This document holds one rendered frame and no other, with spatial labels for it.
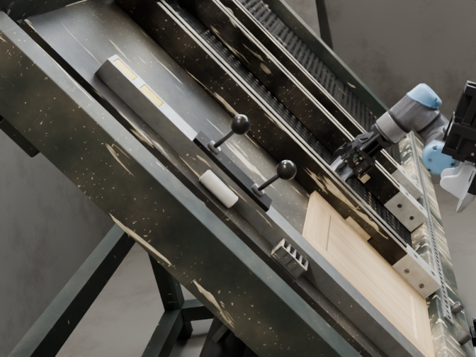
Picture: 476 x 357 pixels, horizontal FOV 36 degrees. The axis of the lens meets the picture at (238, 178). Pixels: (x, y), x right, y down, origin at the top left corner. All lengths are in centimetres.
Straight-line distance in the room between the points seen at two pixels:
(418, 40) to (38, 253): 275
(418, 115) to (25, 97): 98
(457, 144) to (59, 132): 63
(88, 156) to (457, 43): 393
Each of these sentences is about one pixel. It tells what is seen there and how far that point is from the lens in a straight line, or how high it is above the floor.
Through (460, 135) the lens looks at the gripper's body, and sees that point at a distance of 118.
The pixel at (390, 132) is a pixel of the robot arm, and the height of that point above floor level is 133.
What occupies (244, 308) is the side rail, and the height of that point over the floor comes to 128.
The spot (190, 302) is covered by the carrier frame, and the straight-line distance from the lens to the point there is 379.
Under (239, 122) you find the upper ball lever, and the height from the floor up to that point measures 154.
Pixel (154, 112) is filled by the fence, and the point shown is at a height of 158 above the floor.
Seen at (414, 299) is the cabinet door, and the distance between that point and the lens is 185.
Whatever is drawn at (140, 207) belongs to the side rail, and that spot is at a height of 148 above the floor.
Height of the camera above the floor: 184
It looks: 18 degrees down
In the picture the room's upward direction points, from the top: 14 degrees counter-clockwise
